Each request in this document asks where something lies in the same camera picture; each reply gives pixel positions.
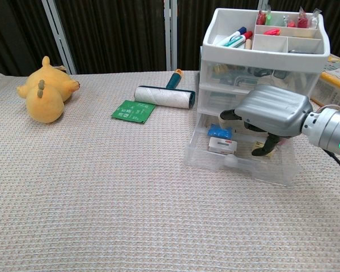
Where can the wooden stick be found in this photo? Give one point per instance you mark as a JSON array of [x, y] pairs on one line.
[[248, 44]]

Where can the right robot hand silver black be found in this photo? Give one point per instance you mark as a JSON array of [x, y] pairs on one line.
[[275, 110]]

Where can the white desktop drawer organizer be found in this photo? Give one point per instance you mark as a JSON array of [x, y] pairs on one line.
[[260, 56]]

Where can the clear drawer holding dark items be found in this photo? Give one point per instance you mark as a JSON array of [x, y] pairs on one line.
[[238, 72]]

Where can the pink round item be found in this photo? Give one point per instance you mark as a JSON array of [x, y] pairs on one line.
[[271, 31]]

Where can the yellow cat print tissue pack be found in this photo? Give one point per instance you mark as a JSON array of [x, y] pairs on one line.
[[337, 88]]

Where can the blue packet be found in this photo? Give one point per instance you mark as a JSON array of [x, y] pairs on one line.
[[219, 131]]

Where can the black folding screen partition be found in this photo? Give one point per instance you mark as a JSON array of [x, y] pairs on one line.
[[110, 34]]

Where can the yellow plush toy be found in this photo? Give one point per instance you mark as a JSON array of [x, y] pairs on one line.
[[45, 96]]

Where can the green sachet packet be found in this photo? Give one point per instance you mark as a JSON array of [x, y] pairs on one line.
[[133, 112]]

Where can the blue cap whiteboard marker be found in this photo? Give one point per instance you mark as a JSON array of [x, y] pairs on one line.
[[229, 38]]

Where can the clear drawer with round knob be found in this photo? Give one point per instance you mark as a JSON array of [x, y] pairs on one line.
[[243, 167]]

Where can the clear drawer holding white item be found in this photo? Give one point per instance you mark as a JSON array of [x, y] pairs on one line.
[[221, 99]]

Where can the beige woven tablecloth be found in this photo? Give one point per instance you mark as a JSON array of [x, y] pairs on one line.
[[102, 184]]

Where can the small white red box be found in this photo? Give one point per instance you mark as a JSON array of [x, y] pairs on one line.
[[222, 146]]

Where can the red green wrapped candy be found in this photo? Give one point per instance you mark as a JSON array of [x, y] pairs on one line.
[[263, 17]]

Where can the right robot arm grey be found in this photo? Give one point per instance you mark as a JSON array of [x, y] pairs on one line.
[[328, 130]]

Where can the red cap whiteboard marker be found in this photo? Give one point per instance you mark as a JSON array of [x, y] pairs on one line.
[[241, 39]]

